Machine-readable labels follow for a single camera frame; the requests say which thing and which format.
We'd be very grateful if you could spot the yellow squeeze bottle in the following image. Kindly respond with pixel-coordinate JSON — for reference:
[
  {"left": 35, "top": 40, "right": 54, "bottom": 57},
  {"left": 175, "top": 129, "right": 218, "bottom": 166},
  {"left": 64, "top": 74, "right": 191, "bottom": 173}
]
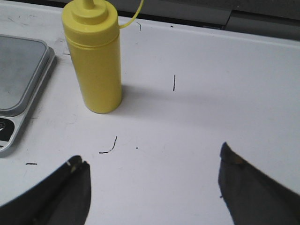
[{"left": 61, "top": 0, "right": 144, "bottom": 114}]

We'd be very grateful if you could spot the grey stone counter ledge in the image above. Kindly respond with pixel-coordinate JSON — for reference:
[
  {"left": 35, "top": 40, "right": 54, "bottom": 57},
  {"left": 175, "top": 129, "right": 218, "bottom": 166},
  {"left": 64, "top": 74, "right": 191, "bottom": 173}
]
[{"left": 14, "top": 0, "right": 300, "bottom": 36}]

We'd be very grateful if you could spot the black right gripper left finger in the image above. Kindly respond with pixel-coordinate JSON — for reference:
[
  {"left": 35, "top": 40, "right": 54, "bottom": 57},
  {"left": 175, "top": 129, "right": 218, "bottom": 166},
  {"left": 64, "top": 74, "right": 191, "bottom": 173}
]
[{"left": 0, "top": 156, "right": 91, "bottom": 225}]

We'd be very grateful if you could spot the silver digital kitchen scale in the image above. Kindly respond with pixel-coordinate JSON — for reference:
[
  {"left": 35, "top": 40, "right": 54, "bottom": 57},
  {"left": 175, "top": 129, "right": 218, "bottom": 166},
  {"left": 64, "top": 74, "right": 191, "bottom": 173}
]
[{"left": 0, "top": 34, "right": 56, "bottom": 157}]

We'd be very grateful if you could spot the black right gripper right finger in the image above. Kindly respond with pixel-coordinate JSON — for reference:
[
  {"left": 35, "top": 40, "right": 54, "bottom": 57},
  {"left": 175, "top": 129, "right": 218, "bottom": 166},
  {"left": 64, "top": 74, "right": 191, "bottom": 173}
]
[{"left": 218, "top": 142, "right": 300, "bottom": 225}]

